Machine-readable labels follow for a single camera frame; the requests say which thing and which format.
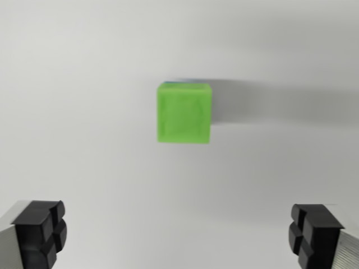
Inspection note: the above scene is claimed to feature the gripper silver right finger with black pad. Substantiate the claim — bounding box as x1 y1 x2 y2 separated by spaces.
288 203 359 269

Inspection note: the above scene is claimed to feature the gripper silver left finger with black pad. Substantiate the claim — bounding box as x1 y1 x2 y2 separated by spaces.
0 200 68 269

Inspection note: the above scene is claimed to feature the green cube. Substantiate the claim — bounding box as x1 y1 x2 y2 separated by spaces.
155 81 213 145

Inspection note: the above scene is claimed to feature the blue cube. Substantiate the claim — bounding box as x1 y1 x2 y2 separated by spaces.
164 78 209 84

